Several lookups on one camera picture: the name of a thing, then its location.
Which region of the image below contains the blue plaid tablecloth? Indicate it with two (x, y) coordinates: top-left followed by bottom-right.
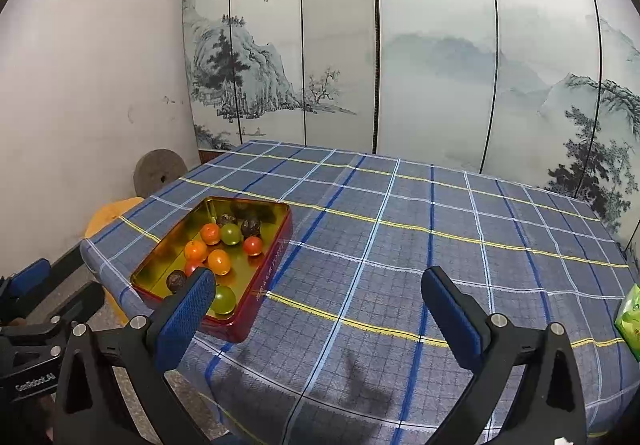
(80, 140), (640, 441)

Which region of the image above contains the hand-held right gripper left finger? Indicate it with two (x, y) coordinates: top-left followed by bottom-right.
(54, 267), (218, 445)

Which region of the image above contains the green tissue packet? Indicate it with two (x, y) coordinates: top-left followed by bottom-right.
(614, 282), (640, 361)

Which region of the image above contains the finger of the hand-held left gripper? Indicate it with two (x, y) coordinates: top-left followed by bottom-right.
(0, 258), (52, 306)
(0, 281), (106, 326)

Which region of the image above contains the orange round stool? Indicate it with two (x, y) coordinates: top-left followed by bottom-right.
(85, 196), (146, 246)

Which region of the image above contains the red and gold tin box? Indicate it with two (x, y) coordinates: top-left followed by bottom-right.
(130, 196), (294, 343)

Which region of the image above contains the grey round millstone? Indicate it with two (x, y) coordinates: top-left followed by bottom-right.
(133, 149), (190, 198)

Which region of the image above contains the landscape painted folding screen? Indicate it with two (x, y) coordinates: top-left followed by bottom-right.
(182, 0), (640, 251)

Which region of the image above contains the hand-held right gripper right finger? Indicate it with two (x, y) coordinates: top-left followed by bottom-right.
(421, 266), (587, 445)

